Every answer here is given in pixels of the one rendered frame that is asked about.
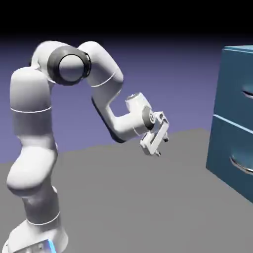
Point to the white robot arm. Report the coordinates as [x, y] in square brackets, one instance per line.
[33, 138]

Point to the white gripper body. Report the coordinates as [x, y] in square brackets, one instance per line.
[156, 138]

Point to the blue cabinet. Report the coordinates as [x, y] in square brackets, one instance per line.
[231, 126]

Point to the blue drawer front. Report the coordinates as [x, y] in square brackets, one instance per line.
[235, 87]
[223, 158]

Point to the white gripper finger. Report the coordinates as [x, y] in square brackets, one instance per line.
[165, 138]
[158, 152]

